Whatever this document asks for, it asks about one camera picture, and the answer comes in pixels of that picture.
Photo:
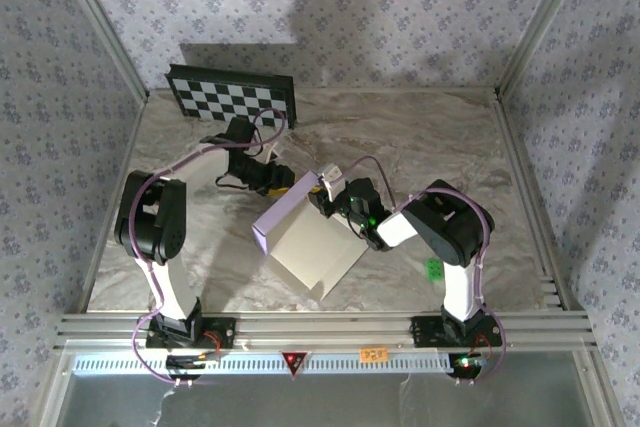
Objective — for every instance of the white and purple paper box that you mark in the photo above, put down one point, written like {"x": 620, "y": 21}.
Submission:
{"x": 315, "y": 247}

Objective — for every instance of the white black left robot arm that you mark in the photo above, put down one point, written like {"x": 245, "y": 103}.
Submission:
{"x": 160, "y": 227}

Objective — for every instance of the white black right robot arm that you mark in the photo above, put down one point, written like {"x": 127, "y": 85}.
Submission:
{"x": 450, "y": 232}

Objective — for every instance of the black white checkerboard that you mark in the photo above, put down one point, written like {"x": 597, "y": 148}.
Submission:
{"x": 220, "y": 94}

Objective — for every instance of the large green toy block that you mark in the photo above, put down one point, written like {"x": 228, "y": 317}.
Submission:
{"x": 433, "y": 269}

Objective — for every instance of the orange label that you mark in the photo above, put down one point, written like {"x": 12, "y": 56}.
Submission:
{"x": 374, "y": 354}

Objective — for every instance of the red triangle sticker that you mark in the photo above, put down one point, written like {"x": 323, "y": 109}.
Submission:
{"x": 295, "y": 361}

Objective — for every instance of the black right controller board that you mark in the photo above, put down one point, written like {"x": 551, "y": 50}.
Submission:
{"x": 467, "y": 364}

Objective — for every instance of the black controller board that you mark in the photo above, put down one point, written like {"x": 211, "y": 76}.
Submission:
{"x": 185, "y": 362}
{"x": 467, "y": 364}

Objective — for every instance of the black left controller board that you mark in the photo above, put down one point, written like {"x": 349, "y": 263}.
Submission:
{"x": 185, "y": 362}

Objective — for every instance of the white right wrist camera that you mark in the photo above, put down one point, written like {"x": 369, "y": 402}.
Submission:
{"x": 332, "y": 179}

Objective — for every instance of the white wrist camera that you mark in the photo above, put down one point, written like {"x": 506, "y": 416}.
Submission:
{"x": 272, "y": 149}
{"x": 332, "y": 179}

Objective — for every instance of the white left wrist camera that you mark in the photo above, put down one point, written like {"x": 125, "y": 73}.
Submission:
{"x": 272, "y": 149}

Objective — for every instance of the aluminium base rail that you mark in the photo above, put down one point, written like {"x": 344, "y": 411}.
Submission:
{"x": 325, "y": 329}

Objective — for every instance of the aluminium table side rail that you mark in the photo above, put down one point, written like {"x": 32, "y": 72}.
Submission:
{"x": 525, "y": 187}
{"x": 129, "y": 149}

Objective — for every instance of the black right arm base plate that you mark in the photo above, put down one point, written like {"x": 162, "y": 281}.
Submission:
{"x": 425, "y": 332}

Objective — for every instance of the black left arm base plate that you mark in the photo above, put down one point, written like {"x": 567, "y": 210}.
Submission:
{"x": 220, "y": 334}

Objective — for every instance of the aluminium frame post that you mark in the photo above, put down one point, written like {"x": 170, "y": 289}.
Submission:
{"x": 105, "y": 27}
{"x": 540, "y": 17}

